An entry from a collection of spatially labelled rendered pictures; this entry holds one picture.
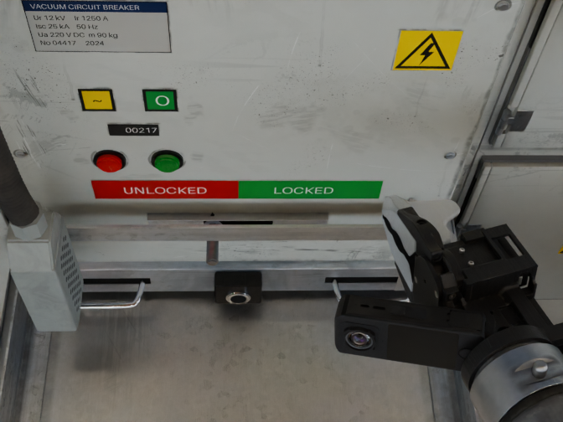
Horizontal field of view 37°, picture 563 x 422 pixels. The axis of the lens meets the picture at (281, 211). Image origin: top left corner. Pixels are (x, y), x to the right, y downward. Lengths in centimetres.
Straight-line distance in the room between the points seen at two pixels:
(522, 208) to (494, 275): 83
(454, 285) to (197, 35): 31
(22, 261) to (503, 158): 80
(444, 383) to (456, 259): 44
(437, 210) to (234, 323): 45
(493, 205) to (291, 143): 66
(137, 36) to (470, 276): 35
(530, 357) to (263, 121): 37
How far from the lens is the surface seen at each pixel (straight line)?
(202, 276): 108
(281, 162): 89
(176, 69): 78
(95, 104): 83
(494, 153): 138
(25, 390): 110
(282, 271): 107
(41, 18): 75
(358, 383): 109
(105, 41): 76
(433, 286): 67
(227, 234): 93
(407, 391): 109
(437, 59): 79
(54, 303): 94
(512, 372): 61
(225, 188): 93
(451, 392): 110
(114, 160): 88
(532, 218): 152
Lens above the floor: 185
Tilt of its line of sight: 57 degrees down
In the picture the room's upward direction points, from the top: 5 degrees clockwise
